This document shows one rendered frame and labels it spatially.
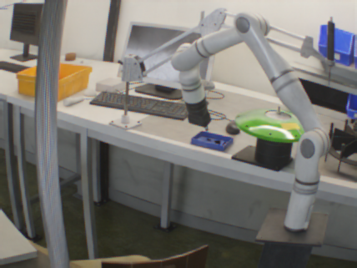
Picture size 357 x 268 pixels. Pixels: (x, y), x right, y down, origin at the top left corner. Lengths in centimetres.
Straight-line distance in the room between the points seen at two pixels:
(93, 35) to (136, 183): 97
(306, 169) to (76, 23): 232
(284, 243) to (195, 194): 176
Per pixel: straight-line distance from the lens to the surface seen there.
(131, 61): 220
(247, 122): 194
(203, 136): 223
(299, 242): 164
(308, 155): 159
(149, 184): 348
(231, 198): 324
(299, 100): 163
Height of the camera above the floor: 167
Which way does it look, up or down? 19 degrees down
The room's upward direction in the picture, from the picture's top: 5 degrees clockwise
